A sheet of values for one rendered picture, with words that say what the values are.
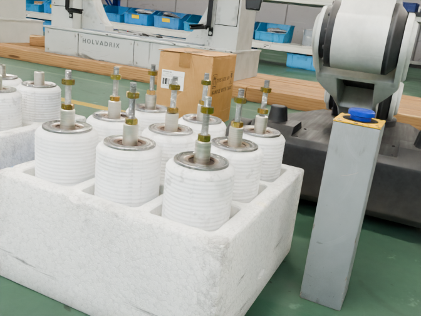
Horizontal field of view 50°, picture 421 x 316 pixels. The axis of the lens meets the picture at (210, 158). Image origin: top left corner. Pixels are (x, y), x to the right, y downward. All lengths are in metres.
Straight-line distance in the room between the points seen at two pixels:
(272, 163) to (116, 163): 0.29
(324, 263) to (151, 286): 0.30
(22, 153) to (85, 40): 2.37
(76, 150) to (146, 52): 2.37
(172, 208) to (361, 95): 0.76
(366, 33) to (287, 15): 8.30
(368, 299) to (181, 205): 0.42
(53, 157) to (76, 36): 2.68
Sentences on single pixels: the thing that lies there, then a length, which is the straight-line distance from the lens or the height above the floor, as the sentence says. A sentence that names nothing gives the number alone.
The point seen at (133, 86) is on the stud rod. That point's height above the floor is 0.33.
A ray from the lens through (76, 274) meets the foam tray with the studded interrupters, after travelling 0.71.
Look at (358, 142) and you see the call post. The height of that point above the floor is 0.29.
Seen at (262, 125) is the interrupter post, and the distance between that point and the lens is 0.82.
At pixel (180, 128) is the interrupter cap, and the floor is 0.25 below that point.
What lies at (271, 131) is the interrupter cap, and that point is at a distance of 0.84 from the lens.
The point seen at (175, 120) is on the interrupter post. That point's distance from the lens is 0.76.
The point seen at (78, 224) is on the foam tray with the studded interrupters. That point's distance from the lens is 0.67.
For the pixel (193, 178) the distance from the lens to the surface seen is 0.58.
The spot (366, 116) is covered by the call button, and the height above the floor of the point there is 0.32.
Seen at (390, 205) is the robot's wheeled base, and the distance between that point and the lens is 1.10.
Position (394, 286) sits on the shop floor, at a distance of 0.94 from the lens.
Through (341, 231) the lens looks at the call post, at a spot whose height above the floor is 0.14.
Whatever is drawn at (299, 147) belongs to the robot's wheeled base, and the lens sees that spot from 1.09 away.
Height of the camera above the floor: 0.44
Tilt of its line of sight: 17 degrees down
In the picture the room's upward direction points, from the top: 7 degrees clockwise
